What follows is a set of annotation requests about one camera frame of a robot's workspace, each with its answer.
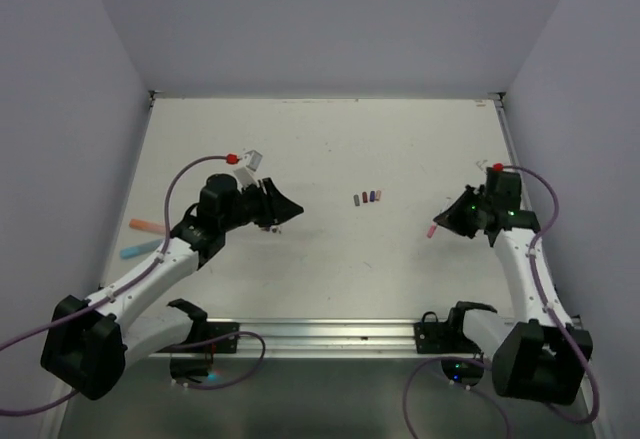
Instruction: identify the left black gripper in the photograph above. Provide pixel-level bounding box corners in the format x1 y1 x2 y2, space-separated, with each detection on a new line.
220 177 303 232

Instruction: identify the pink capped marker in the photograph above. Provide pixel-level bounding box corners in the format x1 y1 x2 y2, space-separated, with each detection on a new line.
426 202 449 239

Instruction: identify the orange highlighter marker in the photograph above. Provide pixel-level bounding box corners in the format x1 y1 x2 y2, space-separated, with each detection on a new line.
129 219 165 235

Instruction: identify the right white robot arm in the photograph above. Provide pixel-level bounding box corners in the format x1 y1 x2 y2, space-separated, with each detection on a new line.
434 164 593 406

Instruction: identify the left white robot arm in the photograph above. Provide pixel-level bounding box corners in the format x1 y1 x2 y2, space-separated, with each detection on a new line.
40 174 304 400

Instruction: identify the light blue highlighter marker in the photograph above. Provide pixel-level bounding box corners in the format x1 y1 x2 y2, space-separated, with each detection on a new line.
119 239 164 260

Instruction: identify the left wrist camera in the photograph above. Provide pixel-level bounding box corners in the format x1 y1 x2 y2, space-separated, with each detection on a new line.
233 150 263 188

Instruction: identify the aluminium frame rail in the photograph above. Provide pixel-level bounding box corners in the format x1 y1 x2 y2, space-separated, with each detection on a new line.
64 316 594 360

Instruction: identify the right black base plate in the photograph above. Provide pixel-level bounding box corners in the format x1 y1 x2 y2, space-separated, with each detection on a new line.
413 301 506 354

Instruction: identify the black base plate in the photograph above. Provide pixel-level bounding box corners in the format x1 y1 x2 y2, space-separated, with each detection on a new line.
160 321 240 354
413 301 506 354

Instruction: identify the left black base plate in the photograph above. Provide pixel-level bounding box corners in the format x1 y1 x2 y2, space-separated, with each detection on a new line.
160 321 240 354

